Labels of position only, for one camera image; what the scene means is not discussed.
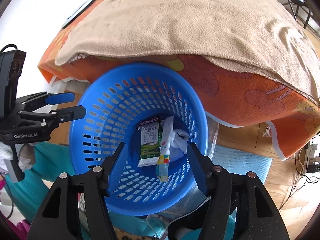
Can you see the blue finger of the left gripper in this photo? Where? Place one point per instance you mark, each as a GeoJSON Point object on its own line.
{"type": "Point", "coordinates": [69, 114]}
{"type": "Point", "coordinates": [55, 99]}

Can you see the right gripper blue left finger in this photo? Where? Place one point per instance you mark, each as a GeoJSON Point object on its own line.
{"type": "Point", "coordinates": [116, 166]}

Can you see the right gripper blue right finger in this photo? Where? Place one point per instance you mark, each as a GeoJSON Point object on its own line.
{"type": "Point", "coordinates": [202, 169]}

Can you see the white plastic bag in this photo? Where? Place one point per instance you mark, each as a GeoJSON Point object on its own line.
{"type": "Point", "coordinates": [180, 142]}

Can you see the green white milk carton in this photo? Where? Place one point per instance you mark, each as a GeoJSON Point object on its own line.
{"type": "Point", "coordinates": [150, 141]}

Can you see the colourful snack pouch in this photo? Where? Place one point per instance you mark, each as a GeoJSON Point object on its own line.
{"type": "Point", "coordinates": [162, 168]}

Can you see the white gloved left hand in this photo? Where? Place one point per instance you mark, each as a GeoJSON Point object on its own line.
{"type": "Point", "coordinates": [26, 157]}

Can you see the teal trousers leg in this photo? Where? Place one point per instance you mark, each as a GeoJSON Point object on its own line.
{"type": "Point", "coordinates": [58, 215]}

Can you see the beige fleece blanket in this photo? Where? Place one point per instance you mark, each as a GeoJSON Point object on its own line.
{"type": "Point", "coordinates": [255, 36]}

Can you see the white ring light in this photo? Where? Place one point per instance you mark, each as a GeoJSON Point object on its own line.
{"type": "Point", "coordinates": [78, 12]}

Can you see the power strip with cables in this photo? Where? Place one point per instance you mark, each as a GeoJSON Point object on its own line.
{"type": "Point", "coordinates": [306, 167]}

